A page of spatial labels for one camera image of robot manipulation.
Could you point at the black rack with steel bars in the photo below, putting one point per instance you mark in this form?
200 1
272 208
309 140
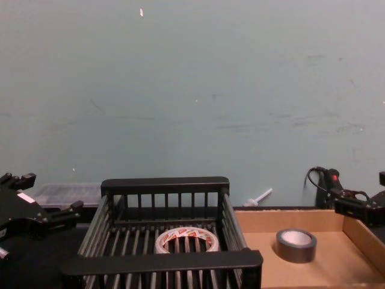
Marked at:
162 265

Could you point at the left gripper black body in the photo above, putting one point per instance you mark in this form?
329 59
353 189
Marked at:
21 216

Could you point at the small white plastic piece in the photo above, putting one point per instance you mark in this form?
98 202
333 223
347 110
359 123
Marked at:
259 195

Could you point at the white tape roll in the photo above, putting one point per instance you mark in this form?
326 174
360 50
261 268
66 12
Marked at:
207 238

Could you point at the shallow brown cardboard tray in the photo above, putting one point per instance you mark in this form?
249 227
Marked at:
334 259

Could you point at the clear plastic case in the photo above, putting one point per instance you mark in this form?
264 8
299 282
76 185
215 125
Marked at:
69 194

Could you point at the silver tape roll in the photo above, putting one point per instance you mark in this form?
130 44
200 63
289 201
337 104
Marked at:
296 254

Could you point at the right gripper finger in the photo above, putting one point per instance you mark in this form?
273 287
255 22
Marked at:
382 178
350 209

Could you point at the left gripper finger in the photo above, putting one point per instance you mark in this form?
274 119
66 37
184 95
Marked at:
22 181
64 215

